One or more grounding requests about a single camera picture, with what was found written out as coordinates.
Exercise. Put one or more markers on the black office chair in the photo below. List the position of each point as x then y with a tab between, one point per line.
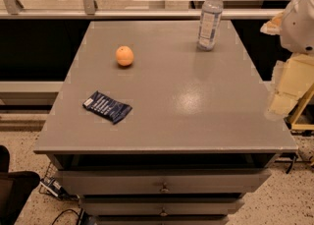
15	188

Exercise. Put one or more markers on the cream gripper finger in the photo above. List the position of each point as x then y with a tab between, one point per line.
290	81
273	26

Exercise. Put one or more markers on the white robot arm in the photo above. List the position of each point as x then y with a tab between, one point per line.
297	32

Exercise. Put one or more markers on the yellow stand frame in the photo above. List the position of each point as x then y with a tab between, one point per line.
303	102

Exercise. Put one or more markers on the power strip on floor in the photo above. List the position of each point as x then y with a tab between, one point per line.
52	186

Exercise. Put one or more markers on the orange fruit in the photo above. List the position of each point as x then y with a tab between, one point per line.
124	56

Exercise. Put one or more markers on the grey drawer cabinet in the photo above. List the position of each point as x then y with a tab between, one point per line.
196	141

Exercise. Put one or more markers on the dark blue rxbar wrapper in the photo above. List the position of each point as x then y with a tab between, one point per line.
107	107

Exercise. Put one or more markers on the clear plastic water bottle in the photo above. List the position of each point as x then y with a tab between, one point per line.
210	18

